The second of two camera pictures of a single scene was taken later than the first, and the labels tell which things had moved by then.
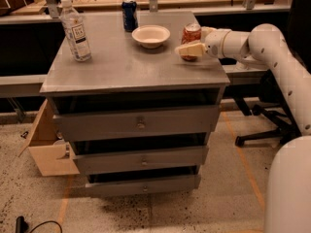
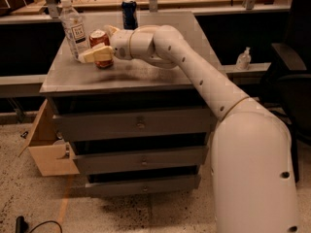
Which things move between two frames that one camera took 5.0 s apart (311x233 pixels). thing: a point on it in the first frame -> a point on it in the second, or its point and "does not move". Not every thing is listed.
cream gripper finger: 191,49 -> 97,53
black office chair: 274,104 does not move
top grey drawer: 143,122 does not move
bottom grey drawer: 134,183 does not move
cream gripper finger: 205,31 -> 110,29
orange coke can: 191,33 -> 97,37
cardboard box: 52,157 does not move
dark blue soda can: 129,19 does not move
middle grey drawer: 141,160 does not move
